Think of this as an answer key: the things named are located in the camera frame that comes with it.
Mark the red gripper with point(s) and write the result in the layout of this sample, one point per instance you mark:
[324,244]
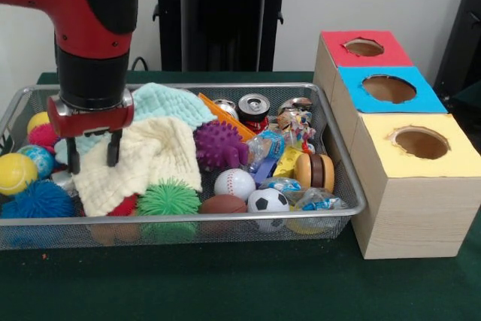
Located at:
[94,122]

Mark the cream knitted cloth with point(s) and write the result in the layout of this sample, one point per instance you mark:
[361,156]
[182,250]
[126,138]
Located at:
[150,163]

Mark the metal mesh bin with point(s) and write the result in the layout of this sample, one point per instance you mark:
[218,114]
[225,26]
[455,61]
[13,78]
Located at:
[169,234]

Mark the wooden box with three holes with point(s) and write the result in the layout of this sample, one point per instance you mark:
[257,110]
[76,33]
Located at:
[413,215]

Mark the blue spiky rubber ball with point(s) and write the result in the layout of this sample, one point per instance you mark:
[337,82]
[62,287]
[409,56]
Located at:
[37,200]

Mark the yellow tennis ball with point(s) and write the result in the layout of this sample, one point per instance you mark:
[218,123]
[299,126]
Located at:
[17,174]

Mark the green spiky rubber ball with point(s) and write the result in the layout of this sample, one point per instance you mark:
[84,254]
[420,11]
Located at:
[169,198]

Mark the mint knitted cloth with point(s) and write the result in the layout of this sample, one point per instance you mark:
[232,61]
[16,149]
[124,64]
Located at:
[165,103]

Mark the purple spiky monster toy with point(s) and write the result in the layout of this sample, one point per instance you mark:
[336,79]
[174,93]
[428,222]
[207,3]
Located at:
[219,144]

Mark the brown toy football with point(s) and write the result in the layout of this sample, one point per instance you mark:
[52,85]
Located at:
[223,204]

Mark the white toy baseball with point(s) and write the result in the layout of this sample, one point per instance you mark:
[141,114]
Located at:
[235,183]

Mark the small soccer ball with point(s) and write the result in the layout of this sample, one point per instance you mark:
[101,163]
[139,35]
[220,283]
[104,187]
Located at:
[267,200]

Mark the wooden toy burger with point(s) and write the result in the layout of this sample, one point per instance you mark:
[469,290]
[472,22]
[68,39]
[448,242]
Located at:
[313,172]

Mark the dark green side table cloth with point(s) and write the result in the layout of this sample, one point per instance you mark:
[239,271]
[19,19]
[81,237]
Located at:
[471,95]

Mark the black chair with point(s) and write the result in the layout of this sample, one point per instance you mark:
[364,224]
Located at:
[466,35]

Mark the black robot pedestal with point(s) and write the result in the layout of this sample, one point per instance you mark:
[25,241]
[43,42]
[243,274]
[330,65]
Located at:
[221,16]

